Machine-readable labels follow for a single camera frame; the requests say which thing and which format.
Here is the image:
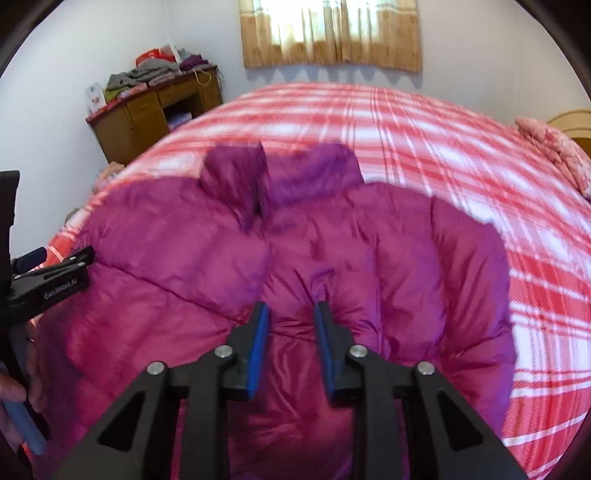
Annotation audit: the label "purple folded clothes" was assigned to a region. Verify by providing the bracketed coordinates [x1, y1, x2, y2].
[180, 54, 213, 72]

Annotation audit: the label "pink floral quilt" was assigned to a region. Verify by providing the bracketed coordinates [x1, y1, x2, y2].
[515, 116, 591, 199]

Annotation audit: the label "beige wooden headboard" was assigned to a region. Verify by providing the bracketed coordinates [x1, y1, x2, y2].
[547, 108, 591, 153]

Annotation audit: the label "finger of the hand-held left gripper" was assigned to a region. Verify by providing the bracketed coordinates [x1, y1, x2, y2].
[11, 248, 47, 274]
[13, 246, 95, 283]

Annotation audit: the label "brown wooden desk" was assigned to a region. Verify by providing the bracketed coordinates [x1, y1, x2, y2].
[85, 65, 225, 164]

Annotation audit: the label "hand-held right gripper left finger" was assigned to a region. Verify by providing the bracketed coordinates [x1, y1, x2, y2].
[53, 302, 271, 480]

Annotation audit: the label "white printed card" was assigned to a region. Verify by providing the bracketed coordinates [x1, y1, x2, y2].
[84, 82, 105, 114]

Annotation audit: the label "person's left hand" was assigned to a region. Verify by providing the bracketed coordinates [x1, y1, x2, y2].
[0, 318, 47, 462]

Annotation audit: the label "beige patterned window curtain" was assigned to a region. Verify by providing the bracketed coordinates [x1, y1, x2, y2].
[238, 0, 423, 73]

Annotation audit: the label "pink woven basket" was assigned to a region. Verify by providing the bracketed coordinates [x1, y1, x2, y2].
[92, 161, 125, 192]

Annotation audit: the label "red plaid bed blanket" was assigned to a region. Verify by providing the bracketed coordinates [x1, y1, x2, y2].
[46, 83, 591, 480]

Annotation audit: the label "grey folded clothes pile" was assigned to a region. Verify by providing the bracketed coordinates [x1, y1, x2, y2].
[106, 60, 181, 90]

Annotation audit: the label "magenta puffer jacket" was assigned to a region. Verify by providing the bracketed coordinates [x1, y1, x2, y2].
[34, 141, 518, 480]

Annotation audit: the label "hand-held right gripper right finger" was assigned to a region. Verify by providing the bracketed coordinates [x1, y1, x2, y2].
[314, 301, 527, 480]

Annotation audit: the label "red box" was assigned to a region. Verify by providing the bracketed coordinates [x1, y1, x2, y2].
[135, 46, 176, 65]

